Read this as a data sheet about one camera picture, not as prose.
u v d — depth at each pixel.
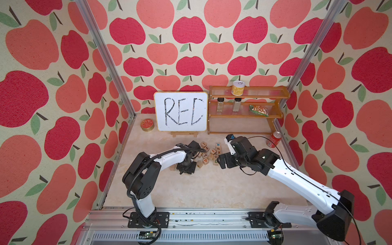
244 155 0.56
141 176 0.47
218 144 1.01
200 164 0.93
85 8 0.70
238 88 0.88
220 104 0.97
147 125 1.11
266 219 0.66
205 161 0.93
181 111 0.98
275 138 0.95
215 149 0.99
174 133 1.04
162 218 0.75
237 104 0.97
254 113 0.98
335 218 0.37
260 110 0.96
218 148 0.98
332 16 0.72
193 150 0.75
